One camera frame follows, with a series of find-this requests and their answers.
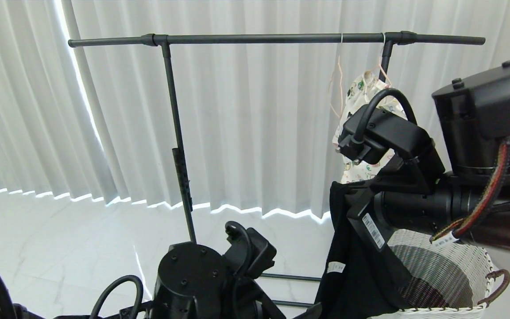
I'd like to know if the pink clothes hanger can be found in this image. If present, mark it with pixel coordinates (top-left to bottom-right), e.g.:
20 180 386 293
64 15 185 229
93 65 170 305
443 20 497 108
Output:
328 33 345 119
377 33 394 88

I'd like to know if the black clothes rack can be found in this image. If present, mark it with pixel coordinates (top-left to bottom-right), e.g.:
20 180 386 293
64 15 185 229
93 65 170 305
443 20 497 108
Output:
68 31 486 308

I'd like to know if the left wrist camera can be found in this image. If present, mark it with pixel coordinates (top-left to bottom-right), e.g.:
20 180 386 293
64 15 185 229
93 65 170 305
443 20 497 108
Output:
224 227 278 280

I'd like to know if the cream printed garment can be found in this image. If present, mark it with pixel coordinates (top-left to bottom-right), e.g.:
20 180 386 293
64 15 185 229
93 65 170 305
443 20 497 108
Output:
332 71 408 184

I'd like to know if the white laundry basket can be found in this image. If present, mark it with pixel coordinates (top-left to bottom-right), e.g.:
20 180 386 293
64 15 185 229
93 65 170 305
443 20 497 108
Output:
368 229 510 319

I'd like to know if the black garment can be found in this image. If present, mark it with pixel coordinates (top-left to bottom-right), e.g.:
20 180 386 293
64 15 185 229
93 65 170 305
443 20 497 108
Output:
315 181 415 319

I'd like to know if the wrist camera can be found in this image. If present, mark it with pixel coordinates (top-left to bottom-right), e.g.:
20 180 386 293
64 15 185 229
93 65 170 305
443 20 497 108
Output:
337 103 447 195
224 227 278 280

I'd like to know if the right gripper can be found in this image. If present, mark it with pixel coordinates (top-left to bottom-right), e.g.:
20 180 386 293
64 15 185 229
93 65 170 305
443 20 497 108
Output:
347 175 464 262

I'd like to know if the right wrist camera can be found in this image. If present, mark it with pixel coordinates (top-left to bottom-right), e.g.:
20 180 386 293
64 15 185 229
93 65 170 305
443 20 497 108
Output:
337 103 447 195

